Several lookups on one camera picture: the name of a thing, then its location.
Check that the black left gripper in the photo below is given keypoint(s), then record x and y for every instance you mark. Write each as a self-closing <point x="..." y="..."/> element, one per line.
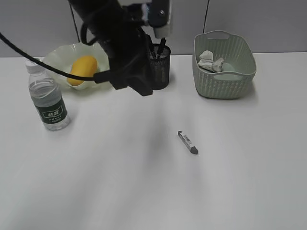
<point x="107" y="23"/>

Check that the black marker pen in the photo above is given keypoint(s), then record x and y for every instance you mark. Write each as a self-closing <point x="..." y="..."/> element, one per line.
<point x="160" y="48"/>
<point x="150" y="46"/>

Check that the yellow mango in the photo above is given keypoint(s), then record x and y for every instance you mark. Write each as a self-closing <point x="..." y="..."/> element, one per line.
<point x="85" y="66"/>

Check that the white waste paper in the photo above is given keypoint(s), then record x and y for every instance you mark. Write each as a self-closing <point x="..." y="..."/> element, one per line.
<point x="208" y="63"/>

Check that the clear water bottle green label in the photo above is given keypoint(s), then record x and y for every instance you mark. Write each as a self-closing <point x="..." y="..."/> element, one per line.
<point x="47" y="98"/>

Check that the white grey eraser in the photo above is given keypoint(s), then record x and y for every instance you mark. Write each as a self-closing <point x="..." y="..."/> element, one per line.
<point x="186" y="140"/>

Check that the black mesh pen holder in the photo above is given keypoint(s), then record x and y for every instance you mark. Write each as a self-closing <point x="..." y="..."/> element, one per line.
<point x="160" y="68"/>

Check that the pale green wavy glass plate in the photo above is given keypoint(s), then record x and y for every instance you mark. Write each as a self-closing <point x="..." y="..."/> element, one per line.
<point x="64" y="56"/>

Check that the pale green woven plastic basket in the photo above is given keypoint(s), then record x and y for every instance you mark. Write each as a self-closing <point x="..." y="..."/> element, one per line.
<point x="239" y="67"/>

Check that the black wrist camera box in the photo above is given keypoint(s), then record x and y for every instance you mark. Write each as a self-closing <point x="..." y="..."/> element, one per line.
<point x="158" y="15"/>

